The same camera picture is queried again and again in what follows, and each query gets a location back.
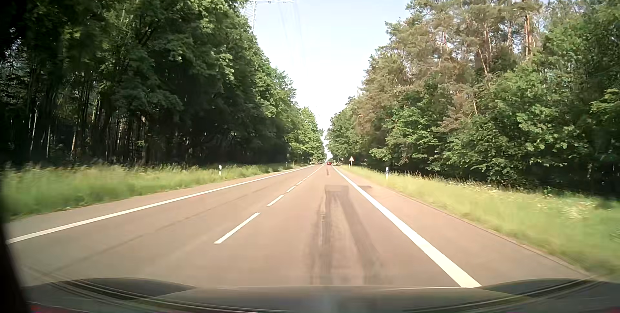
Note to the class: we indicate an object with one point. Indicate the grey asphalt road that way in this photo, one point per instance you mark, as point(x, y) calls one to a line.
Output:
point(295, 235)

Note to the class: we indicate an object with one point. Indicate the wood of green trees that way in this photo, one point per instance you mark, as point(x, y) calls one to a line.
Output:
point(484, 100)
point(145, 71)

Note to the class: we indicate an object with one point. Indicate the grass verge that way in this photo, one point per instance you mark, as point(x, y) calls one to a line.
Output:
point(87, 184)
point(533, 216)

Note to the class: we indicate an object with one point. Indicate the car's own bonnet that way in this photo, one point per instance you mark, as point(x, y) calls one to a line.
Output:
point(310, 299)

